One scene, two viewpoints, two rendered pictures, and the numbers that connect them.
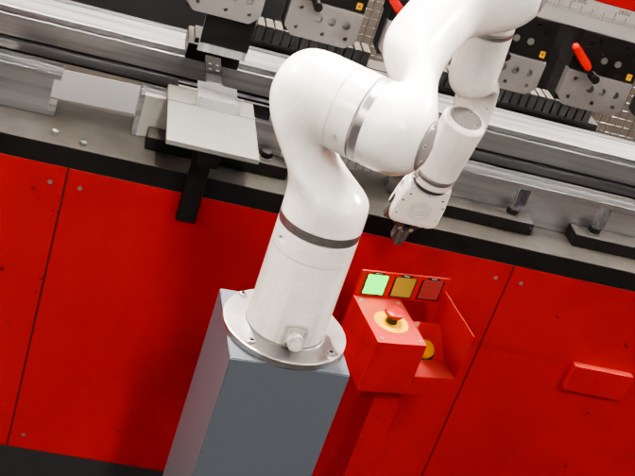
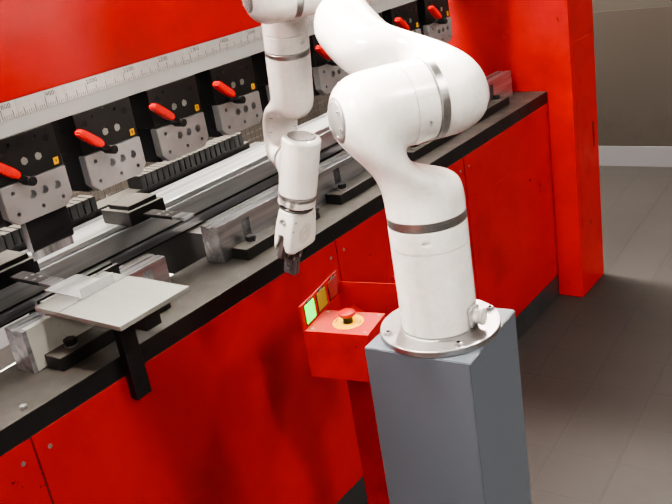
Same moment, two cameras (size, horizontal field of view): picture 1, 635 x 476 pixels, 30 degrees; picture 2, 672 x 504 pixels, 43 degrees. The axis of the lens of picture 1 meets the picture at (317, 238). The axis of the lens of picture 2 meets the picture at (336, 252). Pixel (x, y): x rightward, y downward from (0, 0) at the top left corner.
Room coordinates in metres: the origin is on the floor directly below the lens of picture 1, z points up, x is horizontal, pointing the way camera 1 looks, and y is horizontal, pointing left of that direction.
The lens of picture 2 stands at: (0.61, 0.82, 1.63)
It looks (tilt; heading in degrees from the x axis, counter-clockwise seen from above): 21 degrees down; 324
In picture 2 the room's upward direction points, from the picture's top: 10 degrees counter-clockwise
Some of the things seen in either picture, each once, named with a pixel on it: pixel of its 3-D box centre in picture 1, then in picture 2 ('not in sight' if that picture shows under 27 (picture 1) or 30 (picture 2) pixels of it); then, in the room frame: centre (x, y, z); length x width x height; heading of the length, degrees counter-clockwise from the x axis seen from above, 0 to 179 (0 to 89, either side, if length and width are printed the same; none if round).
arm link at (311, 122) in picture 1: (324, 142); (397, 147); (1.51, 0.03, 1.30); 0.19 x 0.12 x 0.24; 72
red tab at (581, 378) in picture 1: (597, 381); not in sight; (2.39, -0.72, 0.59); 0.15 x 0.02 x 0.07; 105
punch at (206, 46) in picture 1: (226, 34); (48, 230); (2.29, 0.31, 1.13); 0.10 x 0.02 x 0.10; 105
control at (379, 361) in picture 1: (405, 332); (354, 323); (2.03, -0.23, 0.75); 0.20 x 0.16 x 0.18; 116
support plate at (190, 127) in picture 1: (211, 122); (111, 298); (2.14, 0.27, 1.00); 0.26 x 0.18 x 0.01; 15
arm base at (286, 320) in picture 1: (300, 279); (433, 275); (1.50, 0.00, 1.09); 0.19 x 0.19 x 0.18
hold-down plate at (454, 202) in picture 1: (467, 210); (277, 232); (2.38, -0.29, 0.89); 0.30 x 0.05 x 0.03; 105
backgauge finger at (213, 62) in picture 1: (214, 58); (20, 272); (2.45, 0.34, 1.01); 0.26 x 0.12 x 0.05; 15
